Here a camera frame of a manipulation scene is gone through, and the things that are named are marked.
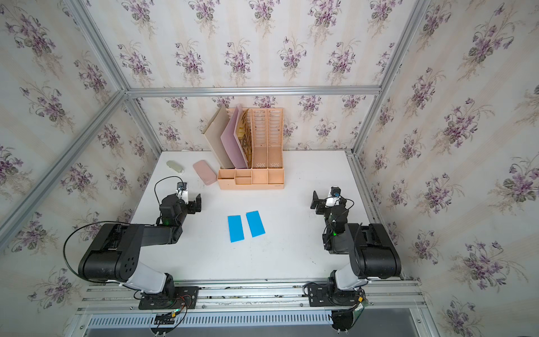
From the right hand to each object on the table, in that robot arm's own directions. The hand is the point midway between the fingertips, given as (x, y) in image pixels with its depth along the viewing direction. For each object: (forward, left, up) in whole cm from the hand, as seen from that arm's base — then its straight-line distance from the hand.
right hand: (328, 192), depth 90 cm
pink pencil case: (+18, +61, -10) cm, 64 cm away
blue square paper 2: (-10, +32, -12) cm, 35 cm away
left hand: (0, +62, -2) cm, 62 cm away
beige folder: (+19, +51, +16) cm, 57 cm away
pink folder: (+17, +44, +12) cm, 49 cm away
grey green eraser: (+21, +78, -9) cm, 81 cm away
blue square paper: (-13, +40, -11) cm, 44 cm away
